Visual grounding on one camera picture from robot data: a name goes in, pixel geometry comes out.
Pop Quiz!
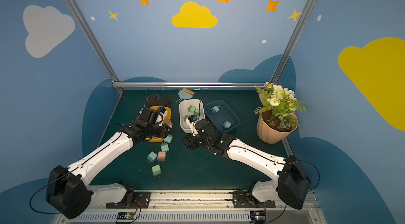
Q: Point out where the pink plug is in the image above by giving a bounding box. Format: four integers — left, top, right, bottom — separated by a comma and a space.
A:
165, 122, 173, 128
157, 151, 167, 161

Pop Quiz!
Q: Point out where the pink plug front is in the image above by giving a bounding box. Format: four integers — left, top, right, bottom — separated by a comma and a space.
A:
165, 122, 173, 128

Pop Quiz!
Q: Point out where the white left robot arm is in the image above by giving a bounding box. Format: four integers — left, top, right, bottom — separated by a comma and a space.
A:
45, 107, 173, 219

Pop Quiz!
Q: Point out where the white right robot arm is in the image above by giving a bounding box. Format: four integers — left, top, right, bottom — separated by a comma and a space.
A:
182, 119, 311, 210

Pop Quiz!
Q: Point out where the yellow storage box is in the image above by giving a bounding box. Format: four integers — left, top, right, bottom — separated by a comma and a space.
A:
146, 106, 172, 143

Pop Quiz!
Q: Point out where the transparent blue storage box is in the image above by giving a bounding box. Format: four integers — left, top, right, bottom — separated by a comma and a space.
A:
204, 100, 240, 133

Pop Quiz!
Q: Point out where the white storage box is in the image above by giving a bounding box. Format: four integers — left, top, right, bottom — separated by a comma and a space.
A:
179, 99, 205, 133

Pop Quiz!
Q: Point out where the blue plug middle cluster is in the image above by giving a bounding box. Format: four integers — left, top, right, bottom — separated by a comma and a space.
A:
160, 143, 169, 152

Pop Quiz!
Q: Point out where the blue plug cluster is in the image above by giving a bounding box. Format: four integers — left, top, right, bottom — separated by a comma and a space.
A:
147, 151, 158, 163
160, 143, 169, 152

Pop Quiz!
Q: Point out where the black rubber glove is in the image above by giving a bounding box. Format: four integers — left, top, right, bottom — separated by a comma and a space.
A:
146, 93, 172, 108

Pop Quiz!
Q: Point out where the blue plug left cluster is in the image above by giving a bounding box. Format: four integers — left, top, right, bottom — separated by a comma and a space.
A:
147, 151, 158, 163

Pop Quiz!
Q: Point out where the light blue dustpan brush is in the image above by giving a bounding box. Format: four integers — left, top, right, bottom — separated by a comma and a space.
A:
176, 88, 195, 104

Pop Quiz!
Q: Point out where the pink ribbed flower pot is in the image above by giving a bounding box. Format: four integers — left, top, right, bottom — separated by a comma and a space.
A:
256, 111, 298, 144

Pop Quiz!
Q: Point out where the artificial green white plant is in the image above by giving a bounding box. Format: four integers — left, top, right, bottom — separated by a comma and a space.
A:
254, 82, 307, 132

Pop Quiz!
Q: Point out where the aluminium frame rail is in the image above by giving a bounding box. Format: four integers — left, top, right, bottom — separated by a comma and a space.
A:
112, 81, 264, 88

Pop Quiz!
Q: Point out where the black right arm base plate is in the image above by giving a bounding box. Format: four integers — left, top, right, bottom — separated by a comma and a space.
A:
232, 190, 276, 209

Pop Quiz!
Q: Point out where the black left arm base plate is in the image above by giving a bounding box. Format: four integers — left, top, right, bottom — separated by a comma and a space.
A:
105, 191, 151, 209

